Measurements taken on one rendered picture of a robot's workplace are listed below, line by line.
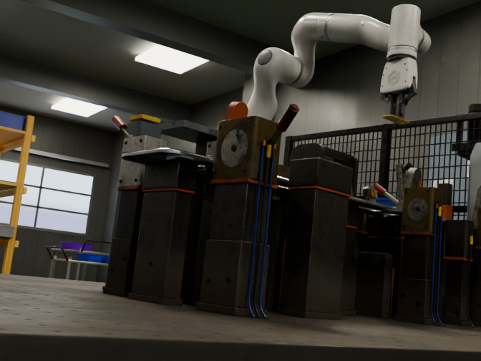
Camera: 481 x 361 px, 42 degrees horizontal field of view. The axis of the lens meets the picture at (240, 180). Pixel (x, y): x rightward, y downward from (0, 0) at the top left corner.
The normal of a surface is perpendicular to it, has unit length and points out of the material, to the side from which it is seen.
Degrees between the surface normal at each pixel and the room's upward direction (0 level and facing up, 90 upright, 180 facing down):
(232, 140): 90
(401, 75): 88
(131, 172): 90
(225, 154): 90
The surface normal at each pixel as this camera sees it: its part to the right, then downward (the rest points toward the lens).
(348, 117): -0.83, -0.17
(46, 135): 0.55, -0.07
